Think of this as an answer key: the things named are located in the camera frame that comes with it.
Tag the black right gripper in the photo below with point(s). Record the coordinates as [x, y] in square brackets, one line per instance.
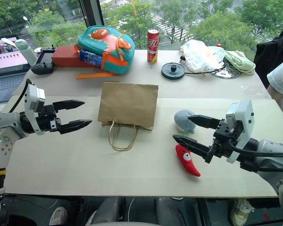
[222, 139]

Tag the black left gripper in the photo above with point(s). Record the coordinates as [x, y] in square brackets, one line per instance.
[47, 118]

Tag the blue-grey plush toy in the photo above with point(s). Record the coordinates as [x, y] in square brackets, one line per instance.
[181, 120]

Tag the red plush toy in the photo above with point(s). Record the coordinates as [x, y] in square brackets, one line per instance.
[188, 162]

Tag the brown paper bag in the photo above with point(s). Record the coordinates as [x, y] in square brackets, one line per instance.
[128, 104]

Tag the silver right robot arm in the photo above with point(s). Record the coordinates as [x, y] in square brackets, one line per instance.
[271, 155]

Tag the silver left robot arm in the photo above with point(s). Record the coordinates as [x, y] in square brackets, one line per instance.
[2, 141]

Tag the white plastic bag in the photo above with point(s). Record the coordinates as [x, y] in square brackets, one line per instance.
[200, 56]

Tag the green cloth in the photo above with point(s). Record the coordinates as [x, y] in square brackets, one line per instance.
[240, 61]

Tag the red rectangular box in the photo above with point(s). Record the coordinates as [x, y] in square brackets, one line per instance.
[66, 56]

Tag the black handheld controller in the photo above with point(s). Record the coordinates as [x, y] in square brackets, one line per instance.
[44, 61]

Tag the black round kettle base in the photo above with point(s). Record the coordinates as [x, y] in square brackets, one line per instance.
[173, 71]

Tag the round metal tray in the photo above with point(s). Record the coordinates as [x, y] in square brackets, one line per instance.
[228, 71]

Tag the small purple object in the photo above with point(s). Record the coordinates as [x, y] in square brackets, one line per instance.
[38, 50]

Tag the teal dinosaur backpack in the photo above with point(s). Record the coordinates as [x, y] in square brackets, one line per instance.
[108, 47]

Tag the pale green water bottle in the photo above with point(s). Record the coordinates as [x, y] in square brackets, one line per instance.
[27, 50]

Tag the grey laptop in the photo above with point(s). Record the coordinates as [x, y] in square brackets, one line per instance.
[4, 70]

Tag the white and green sneaker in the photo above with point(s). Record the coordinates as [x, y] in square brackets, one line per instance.
[240, 212]

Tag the person in white shirt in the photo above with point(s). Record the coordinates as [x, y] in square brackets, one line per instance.
[281, 80]

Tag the red cola can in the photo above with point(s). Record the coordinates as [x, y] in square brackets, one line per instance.
[153, 46]

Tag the black jacket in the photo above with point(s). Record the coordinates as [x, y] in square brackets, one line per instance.
[271, 51]

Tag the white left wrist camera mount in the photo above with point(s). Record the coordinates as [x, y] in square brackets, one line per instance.
[33, 99]

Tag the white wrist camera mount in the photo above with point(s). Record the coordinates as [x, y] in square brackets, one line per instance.
[33, 99]
[244, 122]

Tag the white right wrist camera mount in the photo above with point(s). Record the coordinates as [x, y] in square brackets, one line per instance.
[244, 122]

